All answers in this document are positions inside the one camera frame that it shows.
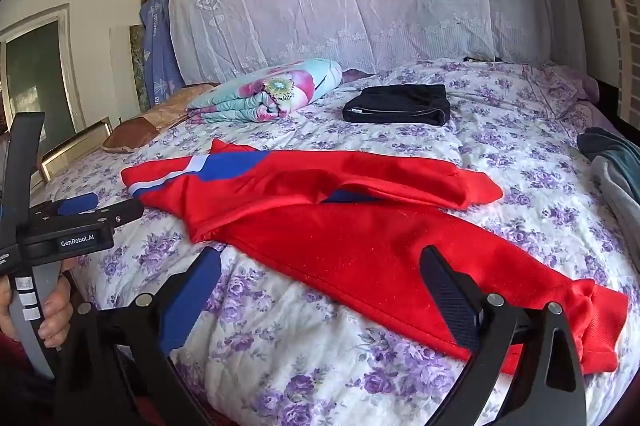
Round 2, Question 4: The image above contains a blue patterned cloth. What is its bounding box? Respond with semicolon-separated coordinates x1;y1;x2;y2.
140;0;186;107

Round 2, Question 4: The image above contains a brown pillow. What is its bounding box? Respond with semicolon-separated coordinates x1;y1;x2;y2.
102;116;161;153

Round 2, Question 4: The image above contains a folded floral quilt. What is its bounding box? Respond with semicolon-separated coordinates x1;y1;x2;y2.
187;58;344;124

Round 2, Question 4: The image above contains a dark teal garment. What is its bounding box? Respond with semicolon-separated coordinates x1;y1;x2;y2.
576;127;640;202

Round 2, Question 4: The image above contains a folded black garment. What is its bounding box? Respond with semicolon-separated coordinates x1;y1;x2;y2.
342;84;452;127

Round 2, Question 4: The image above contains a green framed picture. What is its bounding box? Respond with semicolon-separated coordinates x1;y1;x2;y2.
129;24;151;112

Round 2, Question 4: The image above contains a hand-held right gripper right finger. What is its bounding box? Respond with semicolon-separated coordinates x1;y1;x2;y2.
419;245;587;426

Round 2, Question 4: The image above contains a lavender pillow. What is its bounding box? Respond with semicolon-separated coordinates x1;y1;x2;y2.
535;63;601;122

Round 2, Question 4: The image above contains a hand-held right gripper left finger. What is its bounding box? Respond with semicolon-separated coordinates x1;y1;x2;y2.
55;246;223;426

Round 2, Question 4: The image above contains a grey garment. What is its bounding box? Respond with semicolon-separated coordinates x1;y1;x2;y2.
590;156;640;252

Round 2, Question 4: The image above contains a purple floral bedspread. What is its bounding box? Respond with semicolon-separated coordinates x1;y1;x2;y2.
30;58;640;426

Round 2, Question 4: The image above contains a red sweater with stripes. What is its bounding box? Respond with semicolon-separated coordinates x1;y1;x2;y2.
120;138;630;375

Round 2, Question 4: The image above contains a gold wooden frame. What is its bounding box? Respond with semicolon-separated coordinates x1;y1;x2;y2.
39;116;113;184

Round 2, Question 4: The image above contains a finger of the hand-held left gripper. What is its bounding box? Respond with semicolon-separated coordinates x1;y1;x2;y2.
30;192;99;219
65;198;146;229

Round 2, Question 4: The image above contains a person's left hand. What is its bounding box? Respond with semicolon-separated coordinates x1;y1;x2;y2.
0;256;76;352

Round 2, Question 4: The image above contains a tan floral pillow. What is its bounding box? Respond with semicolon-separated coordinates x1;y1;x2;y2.
145;82;221;132

